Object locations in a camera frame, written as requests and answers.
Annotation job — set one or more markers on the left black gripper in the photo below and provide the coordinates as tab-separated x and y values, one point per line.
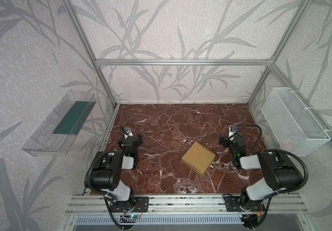
138	141

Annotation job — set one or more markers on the green mat in bin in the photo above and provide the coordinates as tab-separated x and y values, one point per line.
75	118

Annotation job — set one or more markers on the black mounting plate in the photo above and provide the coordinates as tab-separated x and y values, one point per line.
135	204
242	204

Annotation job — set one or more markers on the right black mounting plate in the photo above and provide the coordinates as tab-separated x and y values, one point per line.
242	204

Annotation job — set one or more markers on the aluminium frame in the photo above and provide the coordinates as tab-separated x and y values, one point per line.
212	52

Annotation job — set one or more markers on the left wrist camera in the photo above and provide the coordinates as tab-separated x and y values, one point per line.
128	132

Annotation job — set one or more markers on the green circuit board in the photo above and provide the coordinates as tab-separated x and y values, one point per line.
131	217

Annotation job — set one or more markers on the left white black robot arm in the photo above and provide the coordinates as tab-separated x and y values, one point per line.
104	174

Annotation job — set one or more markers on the brown cardboard box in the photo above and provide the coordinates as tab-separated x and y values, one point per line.
198	159

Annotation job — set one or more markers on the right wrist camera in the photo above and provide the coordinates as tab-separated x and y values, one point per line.
232	132

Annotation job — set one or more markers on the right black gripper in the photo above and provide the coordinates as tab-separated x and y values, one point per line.
226	141

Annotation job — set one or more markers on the white wire mesh basket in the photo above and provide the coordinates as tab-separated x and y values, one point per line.
289	118

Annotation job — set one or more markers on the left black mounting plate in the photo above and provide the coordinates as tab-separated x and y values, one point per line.
135	204

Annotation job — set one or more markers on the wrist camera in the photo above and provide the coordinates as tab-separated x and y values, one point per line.
128	132
232	132

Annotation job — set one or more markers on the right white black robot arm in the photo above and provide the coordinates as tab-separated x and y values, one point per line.
283	172

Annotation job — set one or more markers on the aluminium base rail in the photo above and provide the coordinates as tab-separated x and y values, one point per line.
177	204

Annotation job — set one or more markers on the clear plastic wall bin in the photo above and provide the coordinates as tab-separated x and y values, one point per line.
55	136

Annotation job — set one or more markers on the pink item in basket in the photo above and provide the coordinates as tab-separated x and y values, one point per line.
286	145

